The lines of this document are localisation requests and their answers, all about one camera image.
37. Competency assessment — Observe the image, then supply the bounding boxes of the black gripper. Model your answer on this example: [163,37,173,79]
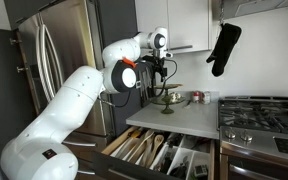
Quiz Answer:
[149,56,169,83]

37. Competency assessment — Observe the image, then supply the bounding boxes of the green tiered cake tray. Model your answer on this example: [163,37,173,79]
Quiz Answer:
[149,83,187,115]

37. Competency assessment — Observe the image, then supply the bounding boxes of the round-bowl wooden spoon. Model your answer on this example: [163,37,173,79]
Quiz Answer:
[144,134,165,169]

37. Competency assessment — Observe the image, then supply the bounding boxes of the white garlic bulbs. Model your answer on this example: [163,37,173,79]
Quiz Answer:
[168,92,183,103]

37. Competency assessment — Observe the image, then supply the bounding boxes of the red white tin can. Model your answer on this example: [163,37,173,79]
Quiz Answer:
[191,90,202,104]

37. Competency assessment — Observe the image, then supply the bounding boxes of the white upper cabinet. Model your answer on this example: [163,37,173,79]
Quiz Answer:
[134,0,214,55]

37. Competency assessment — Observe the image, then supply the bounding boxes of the silver tin can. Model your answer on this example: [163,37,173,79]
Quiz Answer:
[201,90,212,105]

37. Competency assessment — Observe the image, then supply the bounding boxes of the dark tall cabinet panel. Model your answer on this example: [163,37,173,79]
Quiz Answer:
[95,0,153,138]

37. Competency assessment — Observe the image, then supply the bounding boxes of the black oven mitt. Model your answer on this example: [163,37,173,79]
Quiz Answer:
[206,22,243,78]

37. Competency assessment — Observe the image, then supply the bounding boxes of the yellow utensil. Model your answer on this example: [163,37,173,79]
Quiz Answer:
[128,129,143,139]

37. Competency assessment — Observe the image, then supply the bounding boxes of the flat wooden spatula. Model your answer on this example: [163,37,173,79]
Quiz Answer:
[127,129,156,165]

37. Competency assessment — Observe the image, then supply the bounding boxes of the white cutlery organizer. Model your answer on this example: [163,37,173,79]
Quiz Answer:
[110,131,212,180]

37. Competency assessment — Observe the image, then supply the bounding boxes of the stainless steel refrigerator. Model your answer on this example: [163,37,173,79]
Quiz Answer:
[15,0,115,148]

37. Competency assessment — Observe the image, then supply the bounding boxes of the gray-front kitchen drawer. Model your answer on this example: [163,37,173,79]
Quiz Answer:
[92,125,217,180]

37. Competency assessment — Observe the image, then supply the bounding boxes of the small digital timer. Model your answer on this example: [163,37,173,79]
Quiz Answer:
[192,164,209,178]

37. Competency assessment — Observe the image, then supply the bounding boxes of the stainless gas stove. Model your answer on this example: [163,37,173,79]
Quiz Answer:
[216,94,288,180]

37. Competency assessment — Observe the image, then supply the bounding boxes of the steel range hood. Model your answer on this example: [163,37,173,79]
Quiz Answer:
[222,0,288,20]

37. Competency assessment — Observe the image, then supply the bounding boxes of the dark cabinet door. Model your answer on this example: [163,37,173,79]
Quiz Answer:
[0,26,40,168]

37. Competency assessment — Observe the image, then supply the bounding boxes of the metal hanging chain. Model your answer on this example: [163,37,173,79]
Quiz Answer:
[218,0,226,26]

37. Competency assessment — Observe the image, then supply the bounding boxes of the black-handled knife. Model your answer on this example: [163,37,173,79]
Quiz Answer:
[157,141,175,173]

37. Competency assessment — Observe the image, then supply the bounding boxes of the black-handled scissors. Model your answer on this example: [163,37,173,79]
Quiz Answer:
[169,155,191,180]

